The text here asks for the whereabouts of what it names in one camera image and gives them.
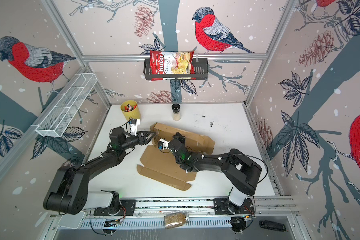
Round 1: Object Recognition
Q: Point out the white wire mesh shelf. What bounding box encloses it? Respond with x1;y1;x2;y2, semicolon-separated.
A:
36;73;98;137

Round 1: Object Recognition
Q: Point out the red cassava chips bag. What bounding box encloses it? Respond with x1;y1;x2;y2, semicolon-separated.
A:
150;51;195;75

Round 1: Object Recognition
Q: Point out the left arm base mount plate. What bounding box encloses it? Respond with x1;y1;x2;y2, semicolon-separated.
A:
93;199;137;217

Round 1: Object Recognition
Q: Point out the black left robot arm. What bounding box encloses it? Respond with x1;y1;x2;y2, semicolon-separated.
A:
43;127;156;215

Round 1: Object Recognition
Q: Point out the black wire wall basket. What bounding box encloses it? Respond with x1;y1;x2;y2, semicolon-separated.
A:
143;58;209;81

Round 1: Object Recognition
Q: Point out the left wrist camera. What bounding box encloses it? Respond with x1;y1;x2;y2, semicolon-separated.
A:
129;119;141;136

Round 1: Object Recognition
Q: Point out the brown cardboard box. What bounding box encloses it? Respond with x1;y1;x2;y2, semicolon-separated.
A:
137;123;215;192

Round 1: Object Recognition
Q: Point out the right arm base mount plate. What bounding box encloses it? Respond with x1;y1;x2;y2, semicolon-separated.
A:
213;198;255;215

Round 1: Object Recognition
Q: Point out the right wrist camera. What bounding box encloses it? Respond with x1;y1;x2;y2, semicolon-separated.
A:
158;139;170;150

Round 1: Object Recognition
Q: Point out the white square pad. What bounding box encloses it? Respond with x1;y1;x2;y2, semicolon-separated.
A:
58;211;87;230

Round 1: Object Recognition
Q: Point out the yellow plastic cup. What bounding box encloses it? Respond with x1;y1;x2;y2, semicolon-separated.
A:
121;100;142;121

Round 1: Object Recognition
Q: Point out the black remote device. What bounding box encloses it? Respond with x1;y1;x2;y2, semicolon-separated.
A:
259;220;287;232

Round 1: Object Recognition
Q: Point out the glass spice grinder black cap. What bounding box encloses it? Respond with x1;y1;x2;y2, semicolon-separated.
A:
171;104;181;121

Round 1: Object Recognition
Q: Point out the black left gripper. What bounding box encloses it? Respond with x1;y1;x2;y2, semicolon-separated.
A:
121;130;156;151

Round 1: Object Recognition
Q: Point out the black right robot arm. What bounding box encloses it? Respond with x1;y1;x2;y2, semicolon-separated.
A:
163;133;263;207

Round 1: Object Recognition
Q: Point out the glass jar of grains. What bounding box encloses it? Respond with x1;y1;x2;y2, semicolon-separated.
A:
164;212;189;230

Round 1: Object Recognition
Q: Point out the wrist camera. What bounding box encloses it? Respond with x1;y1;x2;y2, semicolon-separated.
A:
129;119;141;136
158;139;170;150

